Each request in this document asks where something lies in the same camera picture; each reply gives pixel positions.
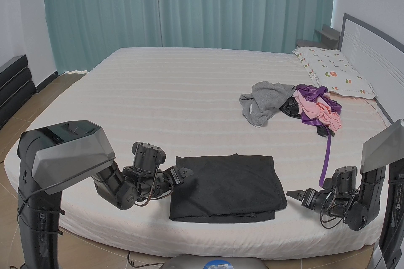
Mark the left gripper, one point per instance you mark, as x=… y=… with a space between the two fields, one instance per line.
x=165 y=184

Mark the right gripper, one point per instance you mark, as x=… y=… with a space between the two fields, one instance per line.
x=314 y=200

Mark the black T-shirt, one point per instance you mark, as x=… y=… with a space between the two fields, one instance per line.
x=224 y=189

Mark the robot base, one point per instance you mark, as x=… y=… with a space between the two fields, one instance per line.
x=214 y=262

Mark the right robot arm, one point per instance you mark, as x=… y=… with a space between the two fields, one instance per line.
x=375 y=173

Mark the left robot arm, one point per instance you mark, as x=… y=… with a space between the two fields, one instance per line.
x=63 y=148

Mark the bed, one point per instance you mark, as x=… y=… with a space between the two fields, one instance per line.
x=176 y=94

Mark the pile of clothes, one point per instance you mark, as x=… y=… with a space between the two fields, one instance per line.
x=315 y=110

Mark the grey garment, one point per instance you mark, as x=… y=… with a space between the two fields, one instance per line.
x=265 y=100

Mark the white printed pillow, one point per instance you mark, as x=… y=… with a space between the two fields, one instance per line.
x=334 y=72

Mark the grey bedside table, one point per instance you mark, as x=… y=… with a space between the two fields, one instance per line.
x=325 y=36

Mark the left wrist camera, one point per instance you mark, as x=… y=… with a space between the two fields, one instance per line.
x=162 y=156

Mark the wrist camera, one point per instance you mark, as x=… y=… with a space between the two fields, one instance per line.
x=162 y=156
x=328 y=183

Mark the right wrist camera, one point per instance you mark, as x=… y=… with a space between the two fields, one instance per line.
x=328 y=183

